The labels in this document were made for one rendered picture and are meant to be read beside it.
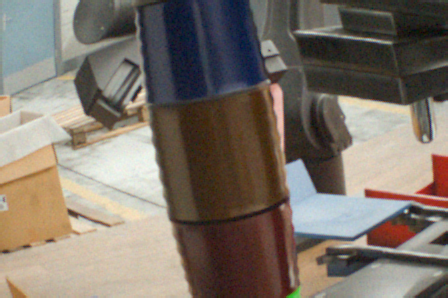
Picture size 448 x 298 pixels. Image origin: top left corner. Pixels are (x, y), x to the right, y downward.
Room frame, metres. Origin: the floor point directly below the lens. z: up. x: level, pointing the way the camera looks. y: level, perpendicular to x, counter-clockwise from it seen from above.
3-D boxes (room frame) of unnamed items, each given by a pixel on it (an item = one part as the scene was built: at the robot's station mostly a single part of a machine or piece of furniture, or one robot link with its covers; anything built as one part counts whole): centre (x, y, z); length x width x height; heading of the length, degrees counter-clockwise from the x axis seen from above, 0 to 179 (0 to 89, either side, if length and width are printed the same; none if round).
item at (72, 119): (7.41, 0.63, 0.07); 1.20 x 1.00 x 0.14; 119
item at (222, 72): (0.35, 0.00, 1.17); 0.04 x 0.04 x 0.03
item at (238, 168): (0.35, 0.00, 1.14); 0.04 x 0.04 x 0.03
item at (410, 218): (0.71, -0.14, 0.98); 0.07 x 0.02 x 0.01; 30
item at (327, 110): (1.02, -0.07, 1.00); 0.09 x 0.06 x 0.06; 50
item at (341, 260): (0.67, -0.07, 0.98); 0.07 x 0.02 x 0.01; 30
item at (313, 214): (0.77, -0.06, 1.00); 0.15 x 0.07 x 0.03; 32
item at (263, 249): (0.35, 0.00, 1.10); 0.04 x 0.04 x 0.03
